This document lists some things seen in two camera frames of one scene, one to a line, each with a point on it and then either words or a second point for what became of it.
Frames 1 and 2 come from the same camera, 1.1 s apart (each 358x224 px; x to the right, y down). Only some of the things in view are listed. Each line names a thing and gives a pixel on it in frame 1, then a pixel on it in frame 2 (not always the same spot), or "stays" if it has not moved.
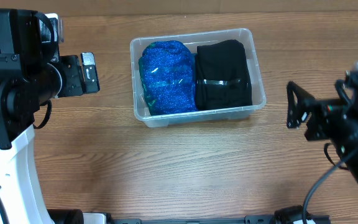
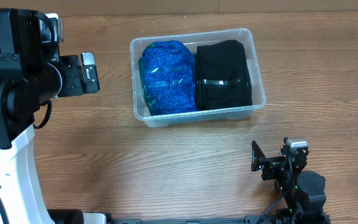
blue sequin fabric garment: (167, 76) stays
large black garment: (221, 76) stays
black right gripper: (323, 109) to (271, 163)
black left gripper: (75, 86) stays
